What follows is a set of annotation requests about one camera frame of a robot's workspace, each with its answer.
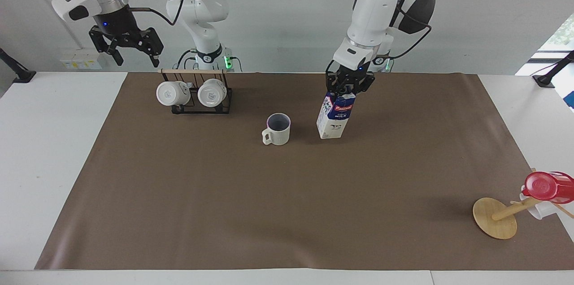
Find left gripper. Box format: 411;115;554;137
326;63;377;96

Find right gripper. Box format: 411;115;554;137
88;4;165;69

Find blue and white milk carton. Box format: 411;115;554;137
316;91;357;140

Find red plastic cup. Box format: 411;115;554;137
522;171;574;205

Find small white cup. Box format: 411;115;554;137
519;193;557;220

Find white power strip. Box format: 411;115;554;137
59;52;103;71

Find white ribbed mug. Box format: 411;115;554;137
262;113;291;146

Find black stand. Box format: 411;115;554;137
532;50;574;88
0;47;37;84

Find wooden mug tree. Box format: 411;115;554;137
473;168;574;240

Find black wire mug rack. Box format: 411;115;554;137
158;68;234;115

